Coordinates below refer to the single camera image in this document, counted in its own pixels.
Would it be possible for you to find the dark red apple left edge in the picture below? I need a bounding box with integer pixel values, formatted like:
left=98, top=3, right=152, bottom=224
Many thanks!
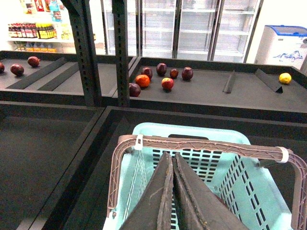
left=0, top=63, right=5, bottom=73

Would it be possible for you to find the black shelf divider strip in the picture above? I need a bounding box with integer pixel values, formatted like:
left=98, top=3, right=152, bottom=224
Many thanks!
left=223, top=70, right=236, bottom=93

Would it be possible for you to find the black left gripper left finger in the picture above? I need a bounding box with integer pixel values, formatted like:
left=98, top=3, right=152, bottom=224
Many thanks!
left=120, top=152, right=174, bottom=230

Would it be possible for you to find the dark red apple left shelf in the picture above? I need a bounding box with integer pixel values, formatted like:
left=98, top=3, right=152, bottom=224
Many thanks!
left=27, top=56, right=40, bottom=68
left=10, top=64, right=24, bottom=77

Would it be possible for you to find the orange fruit on shelf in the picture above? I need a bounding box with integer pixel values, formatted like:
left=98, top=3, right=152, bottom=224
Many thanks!
left=135, top=74, right=150, bottom=88

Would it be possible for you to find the small dark red apple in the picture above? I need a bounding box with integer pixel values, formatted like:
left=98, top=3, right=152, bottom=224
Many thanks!
left=170, top=69, right=179, bottom=79

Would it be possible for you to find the light blue plastic basket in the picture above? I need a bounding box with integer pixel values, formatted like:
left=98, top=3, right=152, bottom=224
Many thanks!
left=103, top=123, right=292, bottom=230

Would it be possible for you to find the white shelf with bottles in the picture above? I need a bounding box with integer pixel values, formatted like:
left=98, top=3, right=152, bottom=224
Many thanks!
left=0, top=0, right=106, bottom=55

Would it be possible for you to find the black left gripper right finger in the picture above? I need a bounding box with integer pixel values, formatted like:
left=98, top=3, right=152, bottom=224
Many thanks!
left=172, top=153, right=247, bottom=230

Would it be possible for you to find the dark red apple on shelf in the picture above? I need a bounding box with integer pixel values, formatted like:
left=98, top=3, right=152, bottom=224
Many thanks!
left=129, top=83, right=142, bottom=97

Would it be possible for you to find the brown basket handle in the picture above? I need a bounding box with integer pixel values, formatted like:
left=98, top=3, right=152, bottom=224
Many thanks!
left=107, top=135, right=307, bottom=230

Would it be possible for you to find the black perforated rack post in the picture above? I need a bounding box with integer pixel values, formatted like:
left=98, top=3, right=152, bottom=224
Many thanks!
left=112, top=0, right=130, bottom=107
left=62, top=0, right=102, bottom=107

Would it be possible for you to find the glass door refrigerator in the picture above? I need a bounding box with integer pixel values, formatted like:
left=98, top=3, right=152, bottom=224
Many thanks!
left=100, top=0, right=264, bottom=63

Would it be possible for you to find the white blue chest freezer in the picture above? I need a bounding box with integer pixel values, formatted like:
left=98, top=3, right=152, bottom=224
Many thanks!
left=254, top=25, right=307, bottom=69

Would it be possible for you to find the black triangular shelf divider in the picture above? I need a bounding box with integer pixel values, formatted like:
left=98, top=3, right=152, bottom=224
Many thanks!
left=255, top=69, right=283, bottom=93

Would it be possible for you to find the black long shelf divider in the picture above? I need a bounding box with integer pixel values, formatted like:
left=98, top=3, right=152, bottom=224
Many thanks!
left=6, top=57, right=67, bottom=90
left=38, top=63, right=79, bottom=91

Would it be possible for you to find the yellow lemon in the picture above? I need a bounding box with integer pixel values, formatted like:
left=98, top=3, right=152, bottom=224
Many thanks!
left=279, top=72, right=292, bottom=84

